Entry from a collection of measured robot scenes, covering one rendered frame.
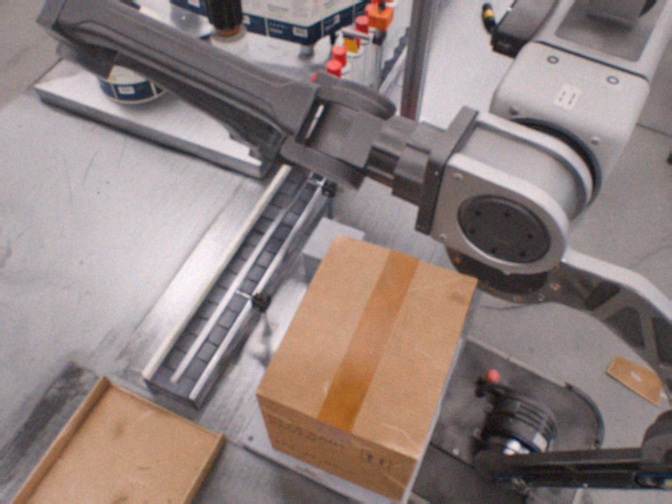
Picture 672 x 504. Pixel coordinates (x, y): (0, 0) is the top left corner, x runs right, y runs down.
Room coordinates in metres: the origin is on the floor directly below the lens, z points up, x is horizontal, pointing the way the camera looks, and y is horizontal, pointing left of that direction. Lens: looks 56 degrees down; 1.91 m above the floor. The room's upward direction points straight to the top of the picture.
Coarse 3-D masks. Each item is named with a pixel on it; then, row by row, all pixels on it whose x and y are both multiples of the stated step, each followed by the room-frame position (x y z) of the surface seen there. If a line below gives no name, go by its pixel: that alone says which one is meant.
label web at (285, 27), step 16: (256, 0) 1.38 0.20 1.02; (272, 0) 1.36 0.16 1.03; (288, 0) 1.35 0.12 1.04; (304, 0) 1.33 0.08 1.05; (320, 0) 1.36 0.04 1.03; (336, 0) 1.39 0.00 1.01; (352, 0) 1.43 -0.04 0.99; (368, 0) 1.46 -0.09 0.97; (256, 16) 1.38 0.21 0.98; (272, 16) 1.36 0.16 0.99; (288, 16) 1.35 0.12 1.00; (304, 16) 1.33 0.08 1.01; (320, 16) 1.36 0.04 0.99; (336, 16) 1.39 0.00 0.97; (352, 16) 1.43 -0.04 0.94; (256, 32) 1.38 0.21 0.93; (272, 32) 1.37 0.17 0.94; (288, 32) 1.35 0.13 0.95; (304, 32) 1.33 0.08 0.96; (320, 32) 1.36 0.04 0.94
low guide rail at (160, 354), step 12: (288, 168) 0.91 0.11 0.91; (276, 180) 0.87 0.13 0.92; (264, 204) 0.80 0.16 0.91; (252, 216) 0.77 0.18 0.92; (240, 240) 0.71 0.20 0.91; (228, 252) 0.67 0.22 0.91; (216, 264) 0.65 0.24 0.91; (216, 276) 0.62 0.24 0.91; (204, 288) 0.59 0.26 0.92; (192, 300) 0.56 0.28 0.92; (192, 312) 0.54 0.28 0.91; (180, 324) 0.51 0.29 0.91; (168, 336) 0.49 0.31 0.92; (168, 348) 0.47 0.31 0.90; (156, 360) 0.44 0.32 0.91; (144, 372) 0.42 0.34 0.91
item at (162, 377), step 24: (384, 72) 1.27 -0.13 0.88; (288, 192) 0.86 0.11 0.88; (312, 192) 0.86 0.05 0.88; (264, 216) 0.79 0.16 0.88; (288, 216) 0.79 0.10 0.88; (240, 264) 0.67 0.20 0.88; (264, 264) 0.67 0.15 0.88; (216, 288) 0.61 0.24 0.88; (240, 288) 0.61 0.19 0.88; (240, 312) 0.56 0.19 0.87; (192, 336) 0.50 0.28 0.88; (216, 336) 0.50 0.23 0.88; (168, 360) 0.45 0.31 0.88; (168, 384) 0.41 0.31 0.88; (192, 384) 0.41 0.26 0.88
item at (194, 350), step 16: (400, 32) 1.33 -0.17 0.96; (368, 80) 1.14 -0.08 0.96; (304, 176) 0.84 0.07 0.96; (288, 208) 0.75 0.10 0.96; (272, 224) 0.71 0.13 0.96; (256, 256) 0.63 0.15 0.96; (224, 304) 0.53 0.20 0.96; (208, 336) 0.47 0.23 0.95; (192, 352) 0.43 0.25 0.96; (176, 384) 0.38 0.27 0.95
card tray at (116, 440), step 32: (96, 384) 0.41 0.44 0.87; (96, 416) 0.36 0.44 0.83; (128, 416) 0.36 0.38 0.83; (160, 416) 0.36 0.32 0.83; (64, 448) 0.30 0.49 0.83; (96, 448) 0.30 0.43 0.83; (128, 448) 0.30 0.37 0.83; (160, 448) 0.30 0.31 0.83; (192, 448) 0.30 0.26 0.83; (32, 480) 0.24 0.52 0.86; (64, 480) 0.25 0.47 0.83; (96, 480) 0.25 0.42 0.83; (128, 480) 0.25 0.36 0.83; (160, 480) 0.25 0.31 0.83; (192, 480) 0.25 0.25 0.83
